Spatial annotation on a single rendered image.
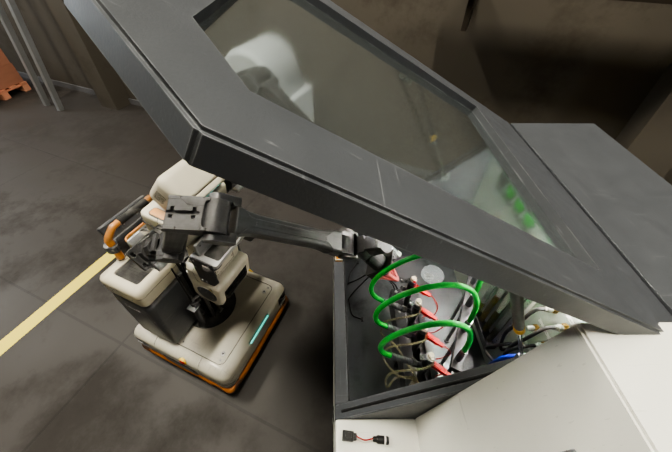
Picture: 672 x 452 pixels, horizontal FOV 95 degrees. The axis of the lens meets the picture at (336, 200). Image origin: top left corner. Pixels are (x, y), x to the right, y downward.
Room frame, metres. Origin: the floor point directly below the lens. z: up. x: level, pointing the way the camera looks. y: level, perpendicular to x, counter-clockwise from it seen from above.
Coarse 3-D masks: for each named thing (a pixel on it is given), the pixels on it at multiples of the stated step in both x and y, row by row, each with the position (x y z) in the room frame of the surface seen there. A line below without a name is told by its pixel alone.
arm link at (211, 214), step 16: (176, 208) 0.46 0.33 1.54; (192, 208) 0.46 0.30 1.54; (208, 208) 0.47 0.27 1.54; (224, 208) 0.47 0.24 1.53; (176, 224) 0.43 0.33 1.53; (192, 224) 0.43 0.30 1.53; (208, 224) 0.43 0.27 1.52; (224, 224) 0.45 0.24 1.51; (176, 240) 0.50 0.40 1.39; (160, 256) 0.55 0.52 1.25; (176, 256) 0.54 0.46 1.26
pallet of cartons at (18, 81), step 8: (0, 48) 4.53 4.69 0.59; (0, 56) 4.47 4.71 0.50; (0, 64) 4.41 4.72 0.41; (8, 64) 4.50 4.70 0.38; (0, 72) 4.34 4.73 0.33; (8, 72) 4.43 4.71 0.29; (16, 72) 4.53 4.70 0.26; (0, 80) 4.28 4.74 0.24; (8, 80) 4.37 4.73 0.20; (16, 80) 4.46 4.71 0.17; (0, 88) 4.22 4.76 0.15; (8, 88) 4.32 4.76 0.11; (16, 88) 4.52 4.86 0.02; (24, 88) 4.47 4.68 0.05; (0, 96) 4.16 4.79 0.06; (8, 96) 4.22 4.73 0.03
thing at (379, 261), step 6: (390, 252) 0.60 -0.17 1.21; (372, 258) 0.57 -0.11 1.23; (378, 258) 0.57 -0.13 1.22; (384, 258) 0.58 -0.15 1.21; (390, 258) 0.58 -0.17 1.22; (372, 264) 0.56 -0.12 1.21; (378, 264) 0.56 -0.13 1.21; (384, 264) 0.57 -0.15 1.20; (390, 264) 0.55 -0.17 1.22; (366, 270) 0.58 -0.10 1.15; (372, 270) 0.57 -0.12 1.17; (378, 270) 0.55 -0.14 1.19
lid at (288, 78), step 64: (64, 0) 0.33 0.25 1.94; (128, 0) 0.32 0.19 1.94; (192, 0) 0.41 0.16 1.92; (256, 0) 0.62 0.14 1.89; (320, 0) 0.85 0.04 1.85; (128, 64) 0.25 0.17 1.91; (192, 64) 0.27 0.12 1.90; (256, 64) 0.38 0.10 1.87; (320, 64) 0.50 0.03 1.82; (384, 64) 0.74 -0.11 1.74; (192, 128) 0.19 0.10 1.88; (256, 128) 0.22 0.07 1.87; (320, 128) 0.27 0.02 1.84; (384, 128) 0.40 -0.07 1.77; (448, 128) 0.57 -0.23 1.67; (512, 128) 0.89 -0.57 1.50; (320, 192) 0.19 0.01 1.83; (384, 192) 0.22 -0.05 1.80; (448, 192) 0.32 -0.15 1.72; (512, 192) 0.44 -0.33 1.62; (448, 256) 0.19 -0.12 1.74; (512, 256) 0.21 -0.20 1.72; (576, 256) 0.32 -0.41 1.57; (640, 320) 0.21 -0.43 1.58
